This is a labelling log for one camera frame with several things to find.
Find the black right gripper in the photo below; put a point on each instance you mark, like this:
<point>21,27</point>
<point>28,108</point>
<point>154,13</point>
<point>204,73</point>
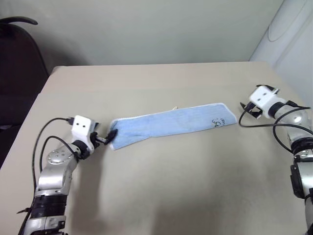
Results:
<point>258,112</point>

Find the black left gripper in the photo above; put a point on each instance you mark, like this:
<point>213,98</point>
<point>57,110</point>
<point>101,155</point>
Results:
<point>94,140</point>

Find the light blue towel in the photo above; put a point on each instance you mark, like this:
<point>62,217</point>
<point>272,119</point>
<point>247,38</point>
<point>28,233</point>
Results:
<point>171,124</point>

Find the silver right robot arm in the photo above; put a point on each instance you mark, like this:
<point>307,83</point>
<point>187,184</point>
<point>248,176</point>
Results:
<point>299,118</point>

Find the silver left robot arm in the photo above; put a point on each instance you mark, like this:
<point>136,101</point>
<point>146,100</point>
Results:
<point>52,180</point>

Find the white plastic panel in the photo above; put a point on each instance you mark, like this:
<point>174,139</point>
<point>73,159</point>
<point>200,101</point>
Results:
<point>293,36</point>

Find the black office chair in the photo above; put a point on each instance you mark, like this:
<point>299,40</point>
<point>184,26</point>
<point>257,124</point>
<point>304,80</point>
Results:
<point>17,73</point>

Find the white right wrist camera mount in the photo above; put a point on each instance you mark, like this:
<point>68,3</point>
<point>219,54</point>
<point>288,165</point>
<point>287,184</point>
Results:
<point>262,96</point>

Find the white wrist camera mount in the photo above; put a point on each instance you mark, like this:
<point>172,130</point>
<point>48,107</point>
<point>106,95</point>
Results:
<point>82,127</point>
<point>262,96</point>

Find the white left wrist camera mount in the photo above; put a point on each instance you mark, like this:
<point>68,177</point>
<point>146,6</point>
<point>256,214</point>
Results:
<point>82,127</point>

